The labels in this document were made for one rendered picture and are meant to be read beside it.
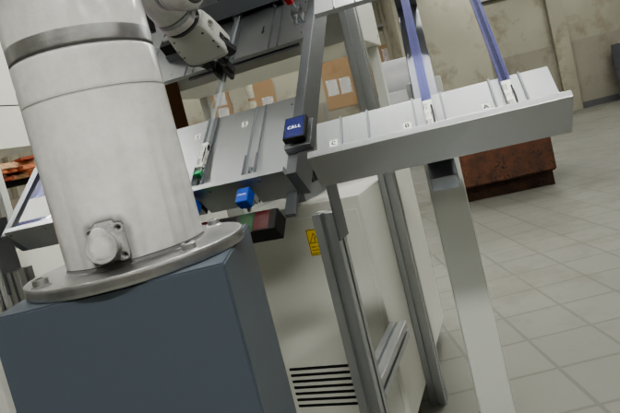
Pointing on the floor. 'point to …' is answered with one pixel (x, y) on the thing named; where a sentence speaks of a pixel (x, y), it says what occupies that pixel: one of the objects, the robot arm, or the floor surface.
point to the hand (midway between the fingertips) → (224, 70)
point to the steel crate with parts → (508, 169)
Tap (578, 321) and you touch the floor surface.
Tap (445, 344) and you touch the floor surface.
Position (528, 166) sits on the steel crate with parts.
